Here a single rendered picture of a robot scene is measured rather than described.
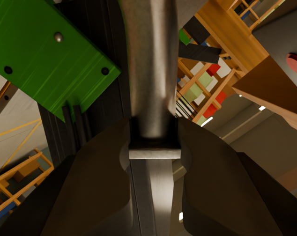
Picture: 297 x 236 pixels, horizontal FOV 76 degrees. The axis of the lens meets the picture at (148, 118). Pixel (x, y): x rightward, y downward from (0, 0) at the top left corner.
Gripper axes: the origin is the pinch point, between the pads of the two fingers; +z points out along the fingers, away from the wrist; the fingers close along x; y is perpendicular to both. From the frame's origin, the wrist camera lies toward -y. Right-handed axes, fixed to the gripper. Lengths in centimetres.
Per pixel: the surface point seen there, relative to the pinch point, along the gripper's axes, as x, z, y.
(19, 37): -15.6, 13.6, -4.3
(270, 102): 25.0, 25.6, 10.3
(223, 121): 349, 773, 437
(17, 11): -15.1, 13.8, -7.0
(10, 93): -28.3, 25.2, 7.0
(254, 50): 48, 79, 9
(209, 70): 115, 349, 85
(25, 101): -29.2, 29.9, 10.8
